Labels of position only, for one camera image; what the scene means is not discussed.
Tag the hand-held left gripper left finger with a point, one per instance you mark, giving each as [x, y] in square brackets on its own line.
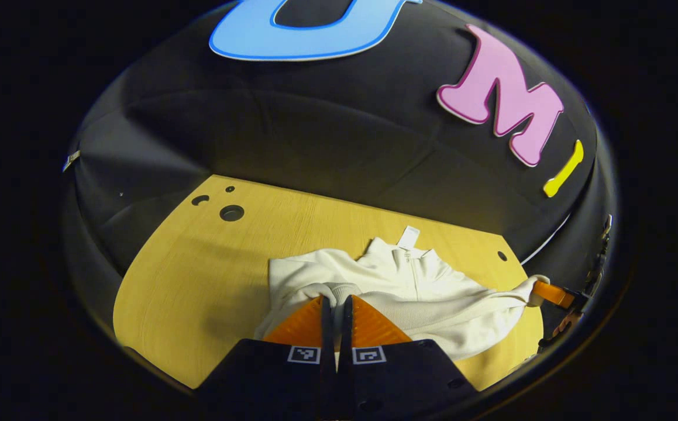
[327, 327]

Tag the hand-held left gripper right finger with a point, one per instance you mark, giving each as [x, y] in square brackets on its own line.
[346, 333]

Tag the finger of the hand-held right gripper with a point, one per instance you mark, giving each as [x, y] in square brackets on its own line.
[549, 292]

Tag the white zip-up garment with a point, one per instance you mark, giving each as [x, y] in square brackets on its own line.
[409, 292]

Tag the metal backdrop clip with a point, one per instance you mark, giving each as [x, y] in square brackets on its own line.
[606, 225]

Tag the black backdrop cloth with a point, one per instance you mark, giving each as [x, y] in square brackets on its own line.
[315, 128]

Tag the white backdrop clip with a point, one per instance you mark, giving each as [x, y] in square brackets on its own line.
[71, 159]

